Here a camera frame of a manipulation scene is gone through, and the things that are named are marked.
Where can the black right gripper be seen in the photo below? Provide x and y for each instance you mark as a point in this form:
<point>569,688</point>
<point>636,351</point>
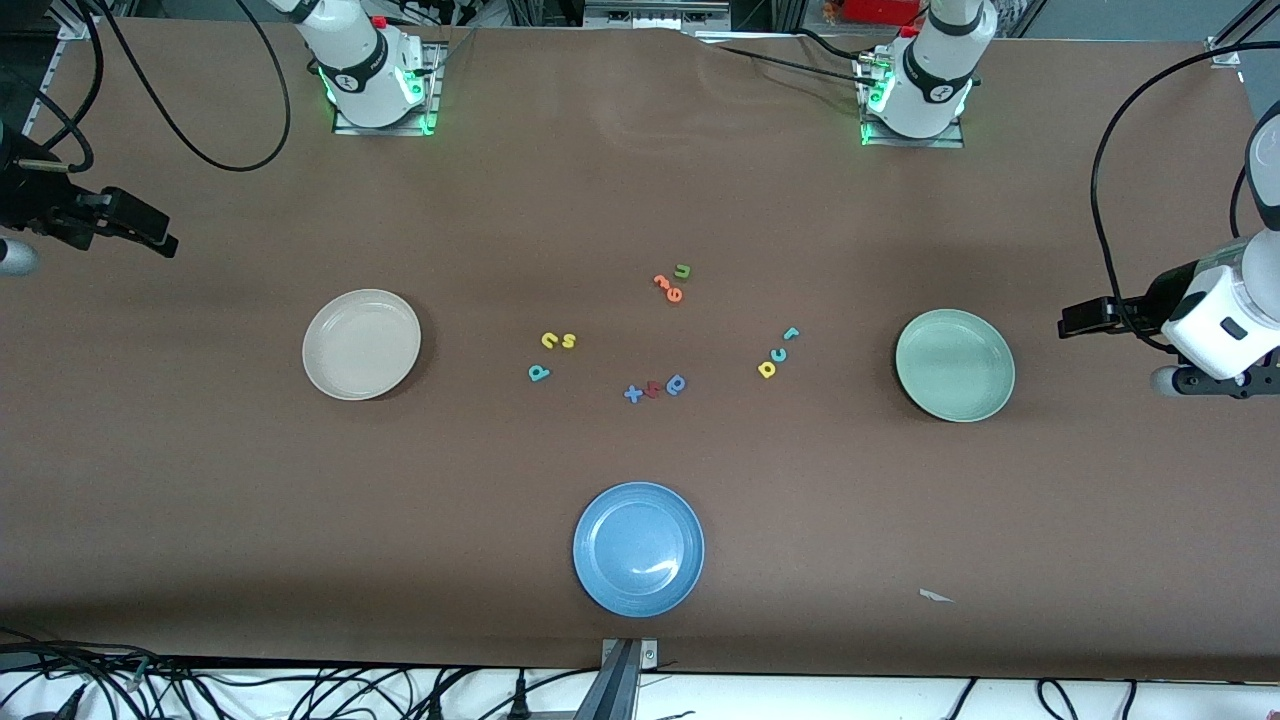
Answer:
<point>30,203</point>

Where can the aluminium frame profile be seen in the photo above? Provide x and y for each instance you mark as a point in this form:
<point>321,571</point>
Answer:
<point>75,22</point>
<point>1235,40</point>

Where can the beige round plate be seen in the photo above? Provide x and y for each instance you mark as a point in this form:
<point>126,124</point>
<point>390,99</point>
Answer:
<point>361,345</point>

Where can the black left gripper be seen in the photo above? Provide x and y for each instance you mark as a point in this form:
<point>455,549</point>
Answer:
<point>1166,295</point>

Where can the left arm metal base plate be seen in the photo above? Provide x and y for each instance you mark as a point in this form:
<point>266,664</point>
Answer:
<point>905,143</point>

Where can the grey power strip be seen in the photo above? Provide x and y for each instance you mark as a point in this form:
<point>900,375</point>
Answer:
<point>655,14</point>

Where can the green round plate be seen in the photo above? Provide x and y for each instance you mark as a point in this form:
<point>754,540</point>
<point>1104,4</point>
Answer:
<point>955,365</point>

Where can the large table cover sheet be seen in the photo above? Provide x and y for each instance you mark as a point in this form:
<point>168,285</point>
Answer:
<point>640,180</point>

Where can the blue round plate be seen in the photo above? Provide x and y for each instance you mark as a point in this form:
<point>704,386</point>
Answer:
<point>638,550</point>

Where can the blue foam letter a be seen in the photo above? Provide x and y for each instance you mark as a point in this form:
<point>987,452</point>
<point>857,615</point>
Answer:
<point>670,389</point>

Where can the white paper scrap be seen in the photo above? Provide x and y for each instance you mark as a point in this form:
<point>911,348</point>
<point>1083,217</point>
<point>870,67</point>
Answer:
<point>932,596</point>

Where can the metal table bracket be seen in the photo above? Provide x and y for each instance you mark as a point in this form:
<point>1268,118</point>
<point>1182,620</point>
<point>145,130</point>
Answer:
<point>625,680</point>

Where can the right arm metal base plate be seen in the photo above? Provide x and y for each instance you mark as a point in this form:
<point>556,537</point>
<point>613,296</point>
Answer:
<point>385,131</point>

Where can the red box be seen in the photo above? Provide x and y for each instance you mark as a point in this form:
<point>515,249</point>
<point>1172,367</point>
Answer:
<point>880,10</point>

